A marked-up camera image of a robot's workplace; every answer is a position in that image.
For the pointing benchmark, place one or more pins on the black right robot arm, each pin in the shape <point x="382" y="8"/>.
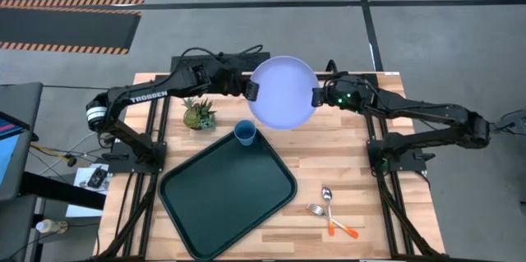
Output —
<point x="431" y="110"/>

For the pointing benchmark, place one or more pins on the white plastic bottle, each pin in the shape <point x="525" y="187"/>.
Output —
<point x="49" y="226"/>

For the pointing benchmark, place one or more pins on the black aluminium table frame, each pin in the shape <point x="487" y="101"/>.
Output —
<point x="166" y="111"/>

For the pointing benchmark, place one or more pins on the black side desk beam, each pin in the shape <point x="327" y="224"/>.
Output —
<point x="61" y="190"/>

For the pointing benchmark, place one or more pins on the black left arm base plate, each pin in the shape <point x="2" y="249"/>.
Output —
<point x="123" y="163"/>

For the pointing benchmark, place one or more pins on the blue plastic cup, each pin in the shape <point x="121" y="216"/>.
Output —
<point x="245" y="132"/>

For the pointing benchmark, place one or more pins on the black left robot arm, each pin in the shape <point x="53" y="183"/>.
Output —
<point x="148" y="93"/>

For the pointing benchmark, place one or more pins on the black handheld controller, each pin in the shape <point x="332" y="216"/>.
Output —
<point x="97" y="177"/>

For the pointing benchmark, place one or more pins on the lavender round plate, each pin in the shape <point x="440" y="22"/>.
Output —
<point x="283" y="91"/>

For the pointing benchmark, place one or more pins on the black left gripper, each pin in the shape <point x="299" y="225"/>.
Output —
<point x="230" y="81"/>

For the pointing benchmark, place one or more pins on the white paper sheet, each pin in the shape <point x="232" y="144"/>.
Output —
<point x="80" y="208"/>

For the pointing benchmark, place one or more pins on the monitor with blue screen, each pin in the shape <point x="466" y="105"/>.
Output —
<point x="8" y="155"/>

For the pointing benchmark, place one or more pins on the small potted succulent plant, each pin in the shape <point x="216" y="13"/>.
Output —
<point x="198" y="114"/>

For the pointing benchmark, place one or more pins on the dark green serving tray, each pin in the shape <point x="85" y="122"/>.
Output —
<point x="226" y="196"/>

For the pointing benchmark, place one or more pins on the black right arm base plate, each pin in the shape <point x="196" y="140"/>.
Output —
<point x="411" y="163"/>

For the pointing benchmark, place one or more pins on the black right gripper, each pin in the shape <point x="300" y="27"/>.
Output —
<point x="349" y="89"/>

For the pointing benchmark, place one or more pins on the black floor vent grille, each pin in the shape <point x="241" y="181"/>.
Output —
<point x="181" y="61"/>

